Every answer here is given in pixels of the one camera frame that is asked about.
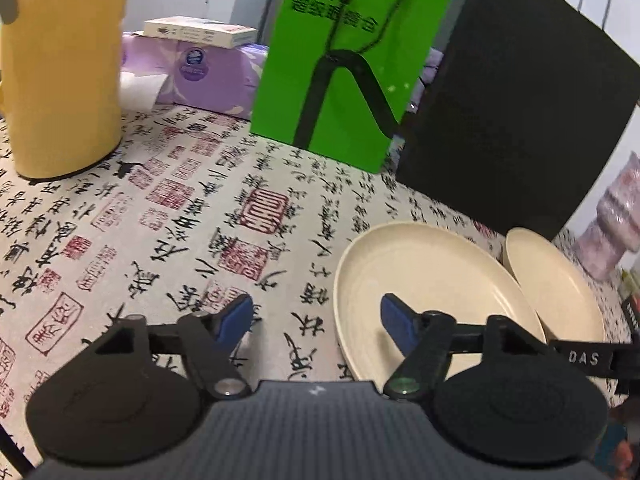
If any purple tissue pack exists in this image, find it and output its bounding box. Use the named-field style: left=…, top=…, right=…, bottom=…
left=120, top=31, right=266, bottom=121

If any black paper bag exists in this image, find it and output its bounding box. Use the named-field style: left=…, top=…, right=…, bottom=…
left=395, top=0, right=640, bottom=241

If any white tissue paper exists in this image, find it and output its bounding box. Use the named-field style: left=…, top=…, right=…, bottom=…
left=120, top=72, right=171, bottom=109

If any green paper bag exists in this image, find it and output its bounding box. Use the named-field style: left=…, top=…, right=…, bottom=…
left=250, top=0, right=458, bottom=173

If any white flat box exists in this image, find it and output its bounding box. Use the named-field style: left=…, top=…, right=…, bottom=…
left=144, top=16, right=258, bottom=50

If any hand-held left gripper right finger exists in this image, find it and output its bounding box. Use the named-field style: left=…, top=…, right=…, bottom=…
left=381, top=294, right=551, bottom=402

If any calligraphy printed tablecloth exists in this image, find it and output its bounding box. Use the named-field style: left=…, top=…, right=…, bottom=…
left=0, top=105, right=640, bottom=466

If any cream plate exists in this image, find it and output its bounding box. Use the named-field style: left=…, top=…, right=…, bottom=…
left=502, top=227, right=607, bottom=347
left=333, top=222, right=547, bottom=382

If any yellow thermos jug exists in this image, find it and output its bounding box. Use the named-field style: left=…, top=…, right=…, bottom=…
left=0, top=0, right=128, bottom=181

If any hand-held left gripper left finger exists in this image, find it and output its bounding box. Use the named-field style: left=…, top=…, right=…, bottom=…
left=91, top=294, right=253, bottom=402

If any pink textured vase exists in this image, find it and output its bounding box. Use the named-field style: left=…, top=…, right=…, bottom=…
left=572, top=152, right=640, bottom=281

